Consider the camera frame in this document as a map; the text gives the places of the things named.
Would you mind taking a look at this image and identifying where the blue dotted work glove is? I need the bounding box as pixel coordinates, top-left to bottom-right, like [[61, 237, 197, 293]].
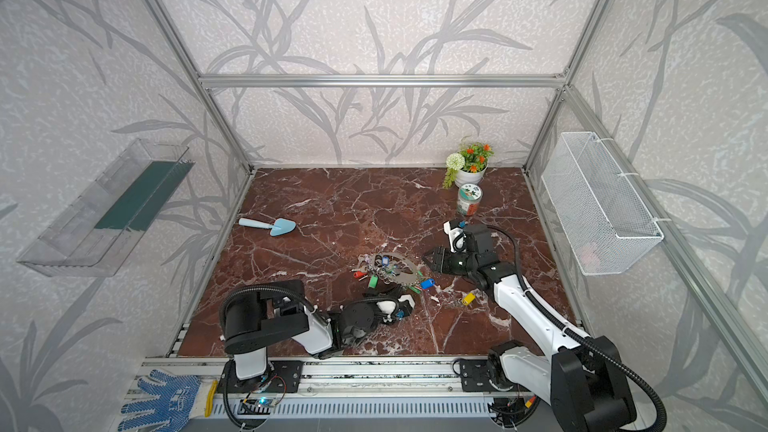
[[117, 369, 201, 432]]

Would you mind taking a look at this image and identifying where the metal key ring plate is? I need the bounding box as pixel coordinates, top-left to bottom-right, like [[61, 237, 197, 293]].
[[352, 252, 426, 291]]

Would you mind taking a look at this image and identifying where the small printed jar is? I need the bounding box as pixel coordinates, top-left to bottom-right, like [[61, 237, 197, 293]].
[[457, 183, 483, 216]]

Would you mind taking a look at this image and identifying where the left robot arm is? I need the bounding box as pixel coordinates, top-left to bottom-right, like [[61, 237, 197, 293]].
[[219, 279, 415, 382]]

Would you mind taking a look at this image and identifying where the light blue toy shovel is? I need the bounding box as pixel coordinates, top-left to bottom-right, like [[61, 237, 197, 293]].
[[238, 218, 296, 237]]

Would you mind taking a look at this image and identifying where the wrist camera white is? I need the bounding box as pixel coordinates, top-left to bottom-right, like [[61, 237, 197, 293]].
[[376, 294, 415, 323], [443, 219, 466, 253]]

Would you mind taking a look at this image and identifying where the clear plastic wall shelf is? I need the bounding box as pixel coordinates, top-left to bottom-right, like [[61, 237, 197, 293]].
[[17, 139, 195, 277]]

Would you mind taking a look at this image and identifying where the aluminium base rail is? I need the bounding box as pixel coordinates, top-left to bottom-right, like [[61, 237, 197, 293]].
[[122, 355, 631, 421]]

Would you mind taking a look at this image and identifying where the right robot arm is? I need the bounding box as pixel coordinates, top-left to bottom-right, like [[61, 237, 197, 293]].
[[423, 219, 668, 431]]

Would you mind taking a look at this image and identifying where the yellow key tag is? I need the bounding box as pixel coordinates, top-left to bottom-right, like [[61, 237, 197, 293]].
[[461, 292, 476, 306]]

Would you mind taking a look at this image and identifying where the white wire mesh basket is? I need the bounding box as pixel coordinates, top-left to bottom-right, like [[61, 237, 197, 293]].
[[542, 131, 664, 276]]

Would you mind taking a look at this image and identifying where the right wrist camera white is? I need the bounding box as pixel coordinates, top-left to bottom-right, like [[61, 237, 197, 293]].
[[443, 219, 466, 253]]

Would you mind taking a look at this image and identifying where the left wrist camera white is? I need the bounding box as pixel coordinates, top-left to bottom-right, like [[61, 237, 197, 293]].
[[376, 294, 415, 323]]

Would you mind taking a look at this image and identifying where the potted artificial flower plant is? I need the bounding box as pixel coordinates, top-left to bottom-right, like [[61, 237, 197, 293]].
[[442, 137, 494, 189]]

